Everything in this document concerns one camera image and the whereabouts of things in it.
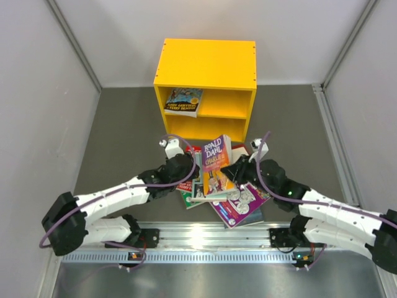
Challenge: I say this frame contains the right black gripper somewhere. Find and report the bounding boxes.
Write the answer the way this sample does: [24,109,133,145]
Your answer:
[221,153,277,197]

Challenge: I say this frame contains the red 13-Storey Treehouse book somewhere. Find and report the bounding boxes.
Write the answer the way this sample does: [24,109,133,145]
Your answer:
[176,146,202,193]

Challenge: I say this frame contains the Roald Dahl Charlie book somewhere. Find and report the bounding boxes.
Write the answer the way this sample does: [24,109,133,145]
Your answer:
[202,134,236,198]

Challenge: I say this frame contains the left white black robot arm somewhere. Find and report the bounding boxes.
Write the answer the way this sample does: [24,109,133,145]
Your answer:
[42,153,200,256]

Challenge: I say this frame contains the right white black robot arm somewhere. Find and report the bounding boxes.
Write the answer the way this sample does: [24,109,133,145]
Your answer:
[221,155,396,274]

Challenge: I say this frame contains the cream red-edged book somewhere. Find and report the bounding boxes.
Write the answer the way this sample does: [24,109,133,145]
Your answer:
[231,144,249,163]

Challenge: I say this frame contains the green treehouse book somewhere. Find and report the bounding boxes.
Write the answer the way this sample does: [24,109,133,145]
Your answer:
[181,191,204,210]

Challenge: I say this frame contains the purple 117-Storey Treehouse book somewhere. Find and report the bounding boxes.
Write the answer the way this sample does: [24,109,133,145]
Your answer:
[210,184,272,223]

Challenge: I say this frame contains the dark blue Nineteen Eighty-Four book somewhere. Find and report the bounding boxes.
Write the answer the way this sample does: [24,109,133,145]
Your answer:
[224,204,264,228]

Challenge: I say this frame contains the black treehouse book in shelf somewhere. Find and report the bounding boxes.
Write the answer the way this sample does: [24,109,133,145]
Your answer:
[164,88,203,118]

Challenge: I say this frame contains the yellow wooden shelf cabinet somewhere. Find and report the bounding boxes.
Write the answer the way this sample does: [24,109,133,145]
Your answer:
[153,38,257,142]

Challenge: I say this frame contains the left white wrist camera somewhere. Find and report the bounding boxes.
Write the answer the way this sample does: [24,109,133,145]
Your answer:
[159,138,184,159]

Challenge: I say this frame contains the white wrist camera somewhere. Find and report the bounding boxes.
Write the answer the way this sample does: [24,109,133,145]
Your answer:
[249,138,269,163]
[159,138,184,159]

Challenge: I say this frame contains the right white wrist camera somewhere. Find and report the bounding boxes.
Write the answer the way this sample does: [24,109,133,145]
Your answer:
[249,138,269,163]

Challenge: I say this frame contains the aluminium mounting rail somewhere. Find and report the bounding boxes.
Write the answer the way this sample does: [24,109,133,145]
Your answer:
[139,222,290,251]

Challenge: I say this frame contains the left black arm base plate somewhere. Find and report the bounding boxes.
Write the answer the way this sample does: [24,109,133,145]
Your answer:
[120,228,160,248]

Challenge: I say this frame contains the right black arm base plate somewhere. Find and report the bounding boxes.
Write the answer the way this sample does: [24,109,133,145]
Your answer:
[269,228,311,253]

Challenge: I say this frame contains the slotted cable duct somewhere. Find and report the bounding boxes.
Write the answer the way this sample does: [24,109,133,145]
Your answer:
[61,250,309,264]

